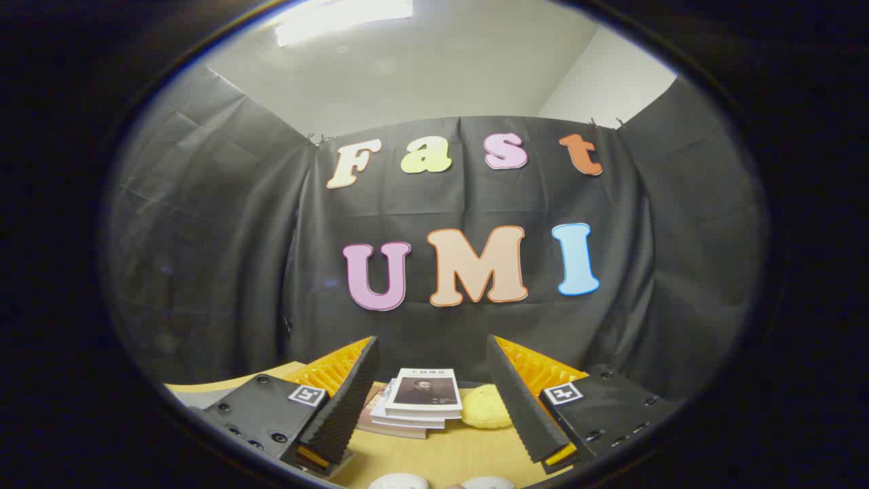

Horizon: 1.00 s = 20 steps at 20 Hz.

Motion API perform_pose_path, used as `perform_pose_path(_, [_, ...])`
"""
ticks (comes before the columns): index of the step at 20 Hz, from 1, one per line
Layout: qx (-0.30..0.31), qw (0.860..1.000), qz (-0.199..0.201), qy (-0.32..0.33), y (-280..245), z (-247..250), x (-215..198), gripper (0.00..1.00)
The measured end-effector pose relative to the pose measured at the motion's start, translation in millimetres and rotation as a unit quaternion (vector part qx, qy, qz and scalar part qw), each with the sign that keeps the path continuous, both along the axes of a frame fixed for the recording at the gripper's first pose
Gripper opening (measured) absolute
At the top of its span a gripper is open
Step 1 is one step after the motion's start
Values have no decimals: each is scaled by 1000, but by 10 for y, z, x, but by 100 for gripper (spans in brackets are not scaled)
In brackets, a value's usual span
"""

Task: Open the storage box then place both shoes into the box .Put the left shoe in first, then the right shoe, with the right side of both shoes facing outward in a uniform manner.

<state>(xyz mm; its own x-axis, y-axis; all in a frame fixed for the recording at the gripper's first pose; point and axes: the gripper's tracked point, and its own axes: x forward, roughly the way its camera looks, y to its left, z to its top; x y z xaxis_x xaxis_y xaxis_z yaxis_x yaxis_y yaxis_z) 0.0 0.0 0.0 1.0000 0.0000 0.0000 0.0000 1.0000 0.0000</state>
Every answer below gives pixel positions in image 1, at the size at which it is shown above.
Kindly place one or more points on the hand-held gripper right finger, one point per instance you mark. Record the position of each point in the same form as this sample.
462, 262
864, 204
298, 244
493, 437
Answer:
519, 407

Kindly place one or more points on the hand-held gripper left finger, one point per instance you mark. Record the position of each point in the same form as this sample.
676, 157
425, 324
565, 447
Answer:
346, 407

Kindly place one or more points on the white striped canvas shoe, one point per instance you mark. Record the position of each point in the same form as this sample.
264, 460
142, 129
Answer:
398, 482
489, 483

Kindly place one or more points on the yellow plush toy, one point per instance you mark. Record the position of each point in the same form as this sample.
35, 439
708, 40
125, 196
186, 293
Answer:
485, 407

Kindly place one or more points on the pale brown cover book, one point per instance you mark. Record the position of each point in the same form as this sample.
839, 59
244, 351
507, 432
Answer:
380, 424

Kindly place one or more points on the plain white book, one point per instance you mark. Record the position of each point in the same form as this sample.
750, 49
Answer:
407, 422

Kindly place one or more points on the white book with portrait cover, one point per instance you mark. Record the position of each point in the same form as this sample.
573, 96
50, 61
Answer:
424, 392

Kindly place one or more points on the ceiling light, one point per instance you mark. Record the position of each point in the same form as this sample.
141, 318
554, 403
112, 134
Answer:
343, 17

